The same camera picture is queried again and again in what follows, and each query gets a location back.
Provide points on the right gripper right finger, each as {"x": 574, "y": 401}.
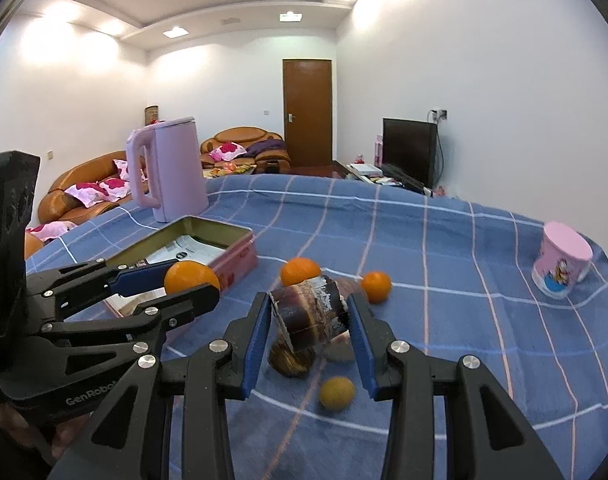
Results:
{"x": 488, "y": 437}

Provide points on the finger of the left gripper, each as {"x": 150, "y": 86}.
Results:
{"x": 84, "y": 284}
{"x": 115, "y": 339}

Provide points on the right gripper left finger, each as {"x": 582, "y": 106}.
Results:
{"x": 128, "y": 436}

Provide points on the small yellow-brown longan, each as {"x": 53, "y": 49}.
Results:
{"x": 337, "y": 393}

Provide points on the large orange mandarin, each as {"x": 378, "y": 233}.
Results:
{"x": 297, "y": 270}

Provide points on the small orange mandarin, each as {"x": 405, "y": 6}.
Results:
{"x": 377, "y": 286}

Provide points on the wrinkled dark passion fruit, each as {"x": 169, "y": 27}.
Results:
{"x": 288, "y": 363}

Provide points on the round purple passion fruit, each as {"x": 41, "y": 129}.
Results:
{"x": 339, "y": 349}

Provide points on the left hand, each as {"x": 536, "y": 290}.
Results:
{"x": 30, "y": 437}

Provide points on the printed leaflet in tin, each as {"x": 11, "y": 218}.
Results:
{"x": 183, "y": 247}

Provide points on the pink metal tin box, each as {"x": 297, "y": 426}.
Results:
{"x": 227, "y": 249}

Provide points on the pink electric kettle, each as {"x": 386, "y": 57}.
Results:
{"x": 165, "y": 171}

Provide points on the blue plaid tablecloth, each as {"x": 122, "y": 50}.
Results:
{"x": 461, "y": 285}

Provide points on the coffee table with snacks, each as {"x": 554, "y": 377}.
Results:
{"x": 228, "y": 169}

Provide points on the pink floral cushion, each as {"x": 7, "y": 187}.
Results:
{"x": 227, "y": 152}

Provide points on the pink cartoon cup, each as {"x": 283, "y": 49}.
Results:
{"x": 563, "y": 260}

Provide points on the orange leather sofa far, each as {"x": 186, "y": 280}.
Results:
{"x": 265, "y": 149}

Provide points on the tv stand with clutter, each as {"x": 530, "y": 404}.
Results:
{"x": 369, "y": 169}

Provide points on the brown wooden door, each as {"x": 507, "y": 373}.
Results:
{"x": 308, "y": 112}

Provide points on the black television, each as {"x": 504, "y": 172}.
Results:
{"x": 409, "y": 151}

